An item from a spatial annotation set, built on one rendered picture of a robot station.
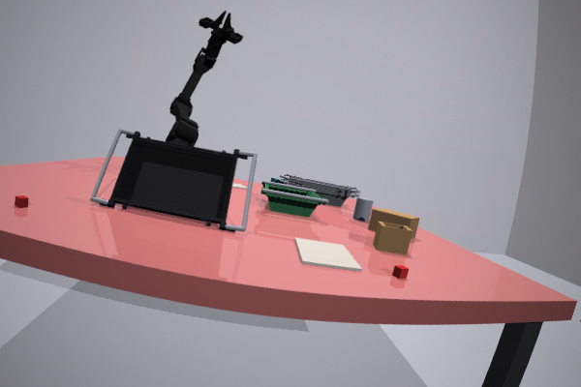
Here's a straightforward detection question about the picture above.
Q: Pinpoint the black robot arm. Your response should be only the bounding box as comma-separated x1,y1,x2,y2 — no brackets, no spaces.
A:
166,45,221,147

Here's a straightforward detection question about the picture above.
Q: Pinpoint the tan rectangular box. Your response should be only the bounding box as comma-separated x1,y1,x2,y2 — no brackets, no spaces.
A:
367,209,419,239

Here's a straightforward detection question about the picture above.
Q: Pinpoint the small red block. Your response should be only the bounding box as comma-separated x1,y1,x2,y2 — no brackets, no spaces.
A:
392,265,409,280
15,195,29,208

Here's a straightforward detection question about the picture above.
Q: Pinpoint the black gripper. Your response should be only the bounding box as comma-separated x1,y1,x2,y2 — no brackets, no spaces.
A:
199,11,243,48

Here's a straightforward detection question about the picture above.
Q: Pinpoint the brown open-top box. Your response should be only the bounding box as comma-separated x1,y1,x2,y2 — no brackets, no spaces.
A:
373,222,413,255

